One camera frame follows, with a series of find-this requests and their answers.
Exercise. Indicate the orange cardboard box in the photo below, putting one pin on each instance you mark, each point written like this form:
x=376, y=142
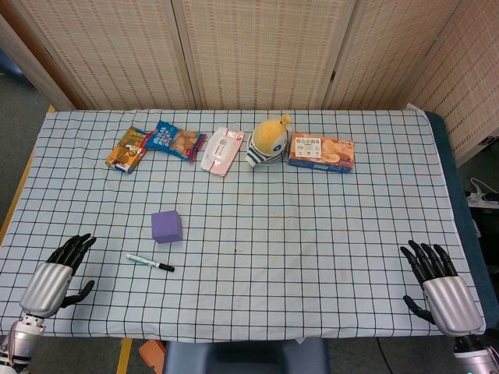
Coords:
x=151, y=352

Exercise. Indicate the white marker pen black cap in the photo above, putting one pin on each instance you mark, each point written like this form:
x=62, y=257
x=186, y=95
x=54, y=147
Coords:
x=150, y=262

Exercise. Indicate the blue cookie snack bag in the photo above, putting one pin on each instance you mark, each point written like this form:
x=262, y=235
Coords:
x=175, y=141

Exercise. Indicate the yellow orange snack box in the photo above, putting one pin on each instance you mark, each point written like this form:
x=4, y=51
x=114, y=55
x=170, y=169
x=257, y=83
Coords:
x=126, y=150

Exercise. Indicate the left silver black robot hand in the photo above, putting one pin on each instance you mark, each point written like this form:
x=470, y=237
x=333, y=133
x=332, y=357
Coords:
x=46, y=284

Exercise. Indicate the purple foam cube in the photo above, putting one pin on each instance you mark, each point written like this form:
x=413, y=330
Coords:
x=167, y=227

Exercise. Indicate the yellow striped plush toy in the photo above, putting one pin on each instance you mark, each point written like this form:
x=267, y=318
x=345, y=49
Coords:
x=267, y=142

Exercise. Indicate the beige folding screen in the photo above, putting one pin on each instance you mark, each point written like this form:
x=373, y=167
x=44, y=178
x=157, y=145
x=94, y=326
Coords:
x=249, y=50

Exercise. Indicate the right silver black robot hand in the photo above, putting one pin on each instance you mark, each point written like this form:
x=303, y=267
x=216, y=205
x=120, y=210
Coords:
x=452, y=302

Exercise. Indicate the white pink wet wipes pack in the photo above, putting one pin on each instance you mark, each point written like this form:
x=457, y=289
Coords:
x=222, y=150

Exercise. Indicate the dark blue chair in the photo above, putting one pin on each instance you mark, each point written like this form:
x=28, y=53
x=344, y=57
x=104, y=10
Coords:
x=245, y=356

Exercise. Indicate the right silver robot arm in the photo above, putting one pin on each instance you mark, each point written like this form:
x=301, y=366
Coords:
x=473, y=356

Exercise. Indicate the blue checkered tablecloth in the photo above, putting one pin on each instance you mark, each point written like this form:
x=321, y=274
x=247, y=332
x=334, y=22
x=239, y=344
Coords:
x=249, y=241

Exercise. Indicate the orange blue biscuit box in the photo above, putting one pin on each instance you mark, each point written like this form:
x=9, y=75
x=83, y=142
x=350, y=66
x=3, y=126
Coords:
x=321, y=152

